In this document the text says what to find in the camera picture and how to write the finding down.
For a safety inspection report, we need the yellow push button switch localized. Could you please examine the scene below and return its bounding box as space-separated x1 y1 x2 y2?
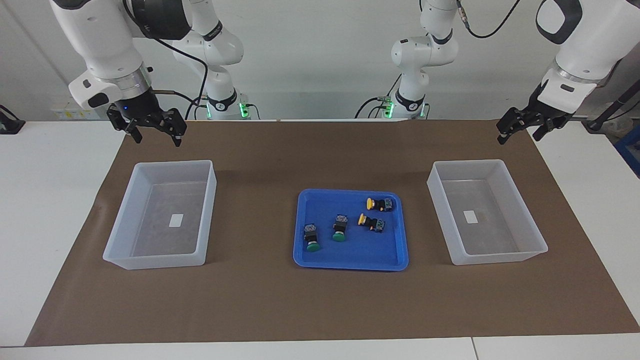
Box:
357 213 386 233
366 197 395 213

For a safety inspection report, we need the green push button switch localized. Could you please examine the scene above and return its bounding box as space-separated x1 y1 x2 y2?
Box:
332 214 349 243
303 223 322 253

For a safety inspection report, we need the black stand pole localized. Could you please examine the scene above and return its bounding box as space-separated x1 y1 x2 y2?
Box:
582 80 640 132

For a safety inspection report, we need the blue crate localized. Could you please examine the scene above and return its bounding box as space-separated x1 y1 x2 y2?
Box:
614 127 640 178

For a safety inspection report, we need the translucent white plastic box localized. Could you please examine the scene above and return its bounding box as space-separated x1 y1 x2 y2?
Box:
426 159 549 266
102 160 218 271

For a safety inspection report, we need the brown table mat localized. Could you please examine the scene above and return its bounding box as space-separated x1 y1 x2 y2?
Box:
25 119 640 347

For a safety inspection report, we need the blue plastic tray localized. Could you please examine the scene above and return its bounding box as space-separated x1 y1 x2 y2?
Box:
292 188 410 272

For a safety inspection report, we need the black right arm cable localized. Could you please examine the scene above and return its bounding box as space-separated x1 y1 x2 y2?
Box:
122 0 209 121

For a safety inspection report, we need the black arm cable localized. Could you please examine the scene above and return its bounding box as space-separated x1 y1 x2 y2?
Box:
122 0 209 121
456 0 522 39

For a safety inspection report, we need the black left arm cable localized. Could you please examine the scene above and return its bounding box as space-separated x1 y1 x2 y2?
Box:
456 0 522 39

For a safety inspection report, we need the black base cable bundle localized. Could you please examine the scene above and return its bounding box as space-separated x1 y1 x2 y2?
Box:
354 74 403 120

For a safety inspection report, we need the black clamp bracket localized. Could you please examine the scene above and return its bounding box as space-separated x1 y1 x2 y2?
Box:
0 104 26 135

